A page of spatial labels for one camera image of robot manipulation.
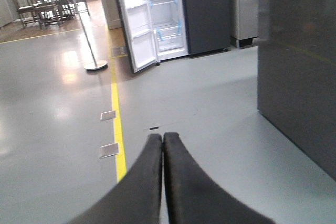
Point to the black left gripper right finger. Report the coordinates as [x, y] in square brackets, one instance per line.
[192, 196]

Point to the silver pole floor stand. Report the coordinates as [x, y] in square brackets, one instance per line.
[95, 65]

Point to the white grey appliance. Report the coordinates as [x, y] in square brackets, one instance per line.
[244, 24]

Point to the metal floor plate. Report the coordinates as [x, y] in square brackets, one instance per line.
[107, 115]
[109, 150]

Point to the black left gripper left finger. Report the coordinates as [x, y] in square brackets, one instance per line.
[136, 198]

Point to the dark grey fridge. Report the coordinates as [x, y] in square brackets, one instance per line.
[189, 27]

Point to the white-lined fridge door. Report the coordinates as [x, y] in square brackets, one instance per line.
[138, 32]

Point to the dark grey cabinet panel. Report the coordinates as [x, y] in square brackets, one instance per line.
[296, 74]

